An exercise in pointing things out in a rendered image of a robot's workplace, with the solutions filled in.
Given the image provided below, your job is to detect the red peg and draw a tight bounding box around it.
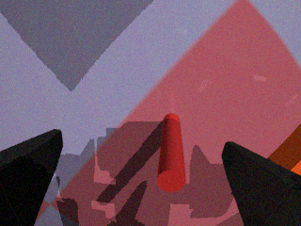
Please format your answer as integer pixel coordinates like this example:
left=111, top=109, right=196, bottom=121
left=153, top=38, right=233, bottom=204
left=157, top=114, right=187, bottom=192

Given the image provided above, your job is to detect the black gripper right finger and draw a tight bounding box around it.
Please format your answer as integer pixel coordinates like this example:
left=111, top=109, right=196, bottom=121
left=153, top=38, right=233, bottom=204
left=222, top=141, right=301, bottom=226

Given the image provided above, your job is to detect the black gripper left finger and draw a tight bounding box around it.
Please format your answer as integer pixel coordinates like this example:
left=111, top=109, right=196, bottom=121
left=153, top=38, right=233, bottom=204
left=0, top=129, right=64, bottom=226

